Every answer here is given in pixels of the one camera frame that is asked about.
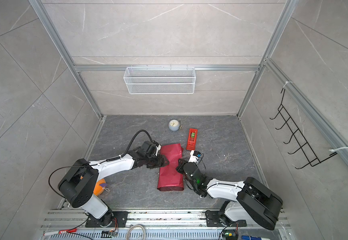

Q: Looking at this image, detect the aluminium front rail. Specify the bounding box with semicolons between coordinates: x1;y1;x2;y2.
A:
40;209;295;240

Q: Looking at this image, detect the red and white marker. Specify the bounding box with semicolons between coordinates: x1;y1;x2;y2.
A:
43;228;77;237

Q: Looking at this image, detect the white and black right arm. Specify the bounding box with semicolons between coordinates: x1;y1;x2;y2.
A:
177;159;283;231

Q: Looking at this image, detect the blue and white marker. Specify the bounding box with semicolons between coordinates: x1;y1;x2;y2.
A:
241;236;270;240

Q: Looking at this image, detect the dark red wrapping paper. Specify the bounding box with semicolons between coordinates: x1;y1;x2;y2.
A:
157;144;184;192

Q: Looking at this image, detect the coiled grey cable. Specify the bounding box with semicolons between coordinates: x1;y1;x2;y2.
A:
127;223;147;240

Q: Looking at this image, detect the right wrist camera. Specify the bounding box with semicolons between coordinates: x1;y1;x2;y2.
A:
189;150;204;165

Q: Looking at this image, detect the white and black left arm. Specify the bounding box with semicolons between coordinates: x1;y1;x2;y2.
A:
48;130;170;228

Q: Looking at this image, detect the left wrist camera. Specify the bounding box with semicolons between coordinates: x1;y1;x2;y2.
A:
140;141;161;157

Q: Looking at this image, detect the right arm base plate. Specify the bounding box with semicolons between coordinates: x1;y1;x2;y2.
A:
205;210;247;227

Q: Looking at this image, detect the black wire hook rack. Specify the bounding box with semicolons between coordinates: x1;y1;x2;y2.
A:
269;89;338;170

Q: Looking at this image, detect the small round white clock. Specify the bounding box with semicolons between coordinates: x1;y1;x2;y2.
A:
169;119;181;132

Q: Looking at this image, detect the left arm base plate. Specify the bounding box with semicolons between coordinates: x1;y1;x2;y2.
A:
85;211;129;228

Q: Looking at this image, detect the orange plush toy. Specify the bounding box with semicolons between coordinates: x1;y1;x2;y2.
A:
93;179;107;197

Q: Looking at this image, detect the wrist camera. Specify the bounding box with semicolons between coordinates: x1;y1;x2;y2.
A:
189;150;204;165
140;141;161;157

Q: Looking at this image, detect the red tape dispenser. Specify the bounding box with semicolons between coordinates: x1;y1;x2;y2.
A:
186;129;198;151

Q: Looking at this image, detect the white wire mesh basket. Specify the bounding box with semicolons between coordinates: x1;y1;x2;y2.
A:
124;67;196;95

